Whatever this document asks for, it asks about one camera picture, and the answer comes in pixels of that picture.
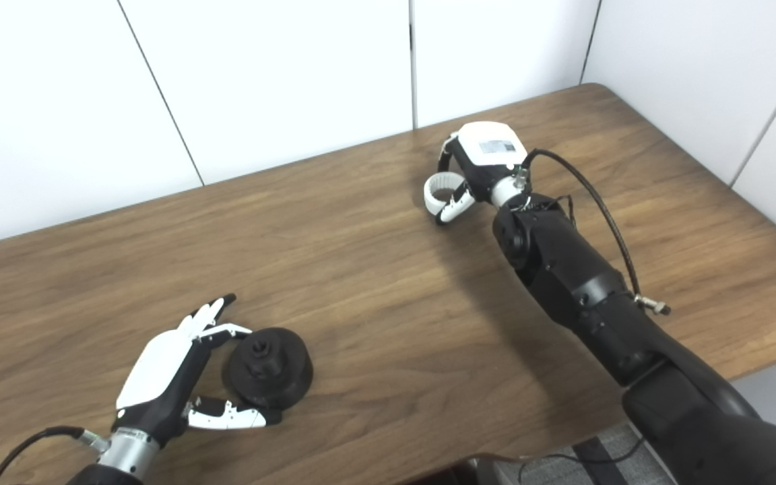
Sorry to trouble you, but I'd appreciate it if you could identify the white and black right hand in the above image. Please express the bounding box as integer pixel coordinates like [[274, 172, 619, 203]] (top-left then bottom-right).
[[434, 121, 529, 226]]

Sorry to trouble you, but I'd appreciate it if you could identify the white and black left hand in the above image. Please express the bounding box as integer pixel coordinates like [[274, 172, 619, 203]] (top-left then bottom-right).
[[112, 293, 283, 445]]

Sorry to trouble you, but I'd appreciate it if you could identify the white ring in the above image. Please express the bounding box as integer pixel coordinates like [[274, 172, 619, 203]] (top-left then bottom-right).
[[424, 172, 467, 216]]

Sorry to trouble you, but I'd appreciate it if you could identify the round black part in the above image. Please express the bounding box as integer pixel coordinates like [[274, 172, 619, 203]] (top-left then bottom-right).
[[222, 327, 314, 410]]

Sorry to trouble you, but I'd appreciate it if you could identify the grey padded seat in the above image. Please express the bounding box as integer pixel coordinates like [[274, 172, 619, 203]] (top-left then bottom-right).
[[489, 421, 682, 485]]

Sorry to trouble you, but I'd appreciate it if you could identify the thin black wire loop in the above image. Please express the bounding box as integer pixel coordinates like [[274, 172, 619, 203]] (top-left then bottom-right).
[[550, 194, 577, 223]]

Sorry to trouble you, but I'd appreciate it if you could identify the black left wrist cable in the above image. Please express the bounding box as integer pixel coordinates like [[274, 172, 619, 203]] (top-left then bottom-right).
[[0, 426, 109, 485]]

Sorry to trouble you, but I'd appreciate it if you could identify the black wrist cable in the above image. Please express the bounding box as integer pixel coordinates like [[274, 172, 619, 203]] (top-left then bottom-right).
[[0, 426, 109, 485], [513, 149, 672, 316]]

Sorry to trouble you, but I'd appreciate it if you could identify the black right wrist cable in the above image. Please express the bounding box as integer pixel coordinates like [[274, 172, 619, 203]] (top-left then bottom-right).
[[513, 149, 672, 316]]

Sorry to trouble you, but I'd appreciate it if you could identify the thin black cable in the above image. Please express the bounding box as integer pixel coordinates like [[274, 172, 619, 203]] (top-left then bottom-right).
[[517, 438, 646, 467]]

